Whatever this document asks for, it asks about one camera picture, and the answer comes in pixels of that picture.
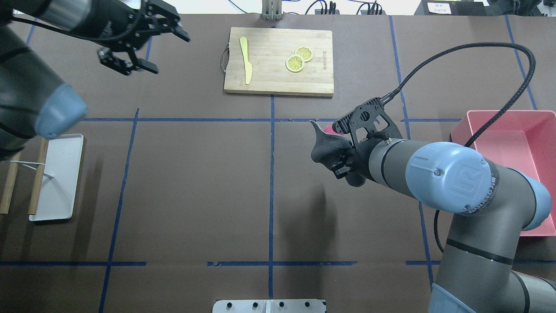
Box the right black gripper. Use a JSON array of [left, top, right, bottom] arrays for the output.
[[332, 139, 374, 180]]

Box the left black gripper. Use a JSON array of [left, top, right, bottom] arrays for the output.
[[85, 0, 190, 76]]

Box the pink and grey cloth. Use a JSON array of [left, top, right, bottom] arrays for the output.
[[310, 121, 367, 187]]

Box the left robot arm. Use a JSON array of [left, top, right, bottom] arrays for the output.
[[0, 0, 190, 161]]

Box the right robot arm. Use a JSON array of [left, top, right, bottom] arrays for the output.
[[332, 140, 555, 313]]

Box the yellow plastic knife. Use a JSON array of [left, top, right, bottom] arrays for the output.
[[239, 37, 253, 85]]

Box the lemon slice near board edge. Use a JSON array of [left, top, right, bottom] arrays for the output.
[[285, 54, 305, 73]]

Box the lemon slice near board centre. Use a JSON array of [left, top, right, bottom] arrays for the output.
[[295, 46, 314, 62]]

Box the bamboo cutting board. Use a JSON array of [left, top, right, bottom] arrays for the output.
[[224, 27, 335, 98]]

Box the wooden rack with two rods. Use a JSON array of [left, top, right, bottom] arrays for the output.
[[0, 138, 55, 216]]

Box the pink plastic bin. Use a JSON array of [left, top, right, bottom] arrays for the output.
[[450, 110, 556, 236]]

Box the white rectangular tray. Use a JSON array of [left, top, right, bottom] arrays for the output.
[[28, 133, 85, 222]]

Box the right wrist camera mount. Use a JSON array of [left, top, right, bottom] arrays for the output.
[[332, 97, 403, 147]]

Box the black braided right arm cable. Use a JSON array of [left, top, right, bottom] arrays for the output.
[[380, 43, 536, 148]]

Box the aluminium frame post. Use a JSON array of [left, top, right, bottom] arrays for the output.
[[261, 0, 283, 20]]

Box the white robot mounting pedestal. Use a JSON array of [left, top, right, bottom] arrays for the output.
[[212, 299, 328, 313]]

